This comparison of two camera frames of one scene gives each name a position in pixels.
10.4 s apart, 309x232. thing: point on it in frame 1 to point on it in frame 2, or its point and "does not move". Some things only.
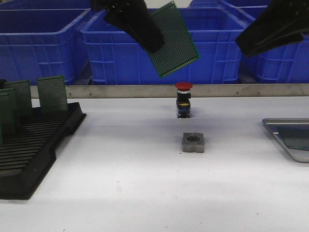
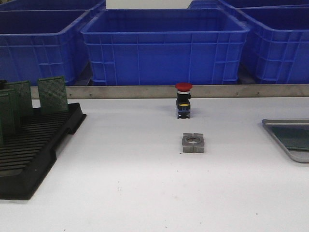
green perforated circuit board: (179, 49) to (295, 137)
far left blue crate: (46, 6) does not move
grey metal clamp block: (193, 142) does not move
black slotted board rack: (26, 157) does not move
